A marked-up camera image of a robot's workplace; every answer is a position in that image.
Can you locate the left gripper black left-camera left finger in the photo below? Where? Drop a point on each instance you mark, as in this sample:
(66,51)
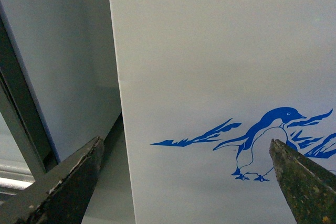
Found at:
(61,195)

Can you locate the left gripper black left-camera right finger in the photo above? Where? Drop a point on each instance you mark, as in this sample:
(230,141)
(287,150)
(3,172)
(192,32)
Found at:
(309,189)

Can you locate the grey metal frame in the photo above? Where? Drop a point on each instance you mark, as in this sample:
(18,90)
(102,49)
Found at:
(19,109)

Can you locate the white chest freezer blue trim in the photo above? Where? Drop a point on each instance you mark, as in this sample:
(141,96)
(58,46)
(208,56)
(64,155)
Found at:
(203,86)

